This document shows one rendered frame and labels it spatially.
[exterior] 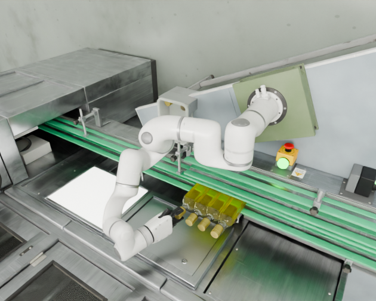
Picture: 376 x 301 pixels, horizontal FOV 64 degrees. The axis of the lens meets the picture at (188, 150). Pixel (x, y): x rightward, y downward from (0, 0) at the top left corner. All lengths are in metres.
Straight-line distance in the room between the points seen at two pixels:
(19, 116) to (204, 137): 1.10
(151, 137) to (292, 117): 0.54
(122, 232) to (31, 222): 0.67
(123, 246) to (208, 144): 0.46
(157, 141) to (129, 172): 0.15
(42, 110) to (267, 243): 1.35
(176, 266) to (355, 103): 0.89
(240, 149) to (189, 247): 0.55
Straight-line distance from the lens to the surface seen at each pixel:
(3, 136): 1.77
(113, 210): 1.18
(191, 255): 1.30
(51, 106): 1.87
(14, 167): 1.86
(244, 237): 1.43
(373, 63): 1.17
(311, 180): 1.29
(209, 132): 0.96
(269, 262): 1.36
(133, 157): 1.06
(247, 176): 1.27
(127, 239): 1.10
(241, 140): 0.94
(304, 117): 1.19
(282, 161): 1.26
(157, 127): 1.00
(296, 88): 1.16
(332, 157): 1.32
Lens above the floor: 1.88
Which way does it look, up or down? 45 degrees down
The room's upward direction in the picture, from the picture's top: 131 degrees counter-clockwise
